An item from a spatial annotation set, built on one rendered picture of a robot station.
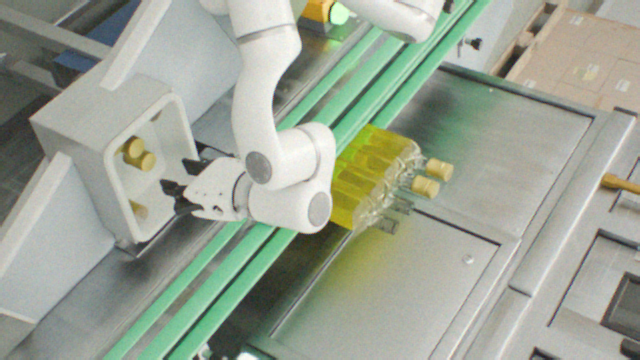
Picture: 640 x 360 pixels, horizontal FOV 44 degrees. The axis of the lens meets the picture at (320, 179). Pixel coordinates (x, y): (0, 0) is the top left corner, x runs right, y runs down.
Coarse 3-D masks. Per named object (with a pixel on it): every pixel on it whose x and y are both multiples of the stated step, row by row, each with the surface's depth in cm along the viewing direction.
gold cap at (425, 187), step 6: (414, 180) 152; (420, 180) 152; (426, 180) 152; (414, 186) 152; (420, 186) 152; (426, 186) 151; (432, 186) 151; (438, 186) 153; (414, 192) 153; (420, 192) 152; (426, 192) 151; (432, 192) 151; (432, 198) 152
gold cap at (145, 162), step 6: (144, 150) 132; (126, 156) 132; (138, 156) 131; (144, 156) 131; (150, 156) 132; (126, 162) 133; (132, 162) 132; (138, 162) 131; (144, 162) 131; (150, 162) 133; (138, 168) 132; (144, 168) 132; (150, 168) 133
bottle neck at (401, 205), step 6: (390, 198) 151; (396, 198) 150; (402, 198) 151; (390, 204) 151; (396, 204) 150; (402, 204) 149; (408, 204) 149; (414, 204) 151; (396, 210) 151; (402, 210) 150; (408, 210) 150
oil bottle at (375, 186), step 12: (336, 168) 155; (348, 168) 155; (336, 180) 153; (348, 180) 153; (360, 180) 153; (372, 180) 152; (384, 180) 152; (372, 192) 150; (384, 192) 151; (384, 204) 151
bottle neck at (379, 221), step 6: (372, 216) 147; (378, 216) 147; (384, 216) 147; (372, 222) 147; (378, 222) 147; (384, 222) 146; (390, 222) 146; (396, 222) 146; (378, 228) 147; (384, 228) 146; (390, 228) 146; (396, 228) 148; (390, 234) 146
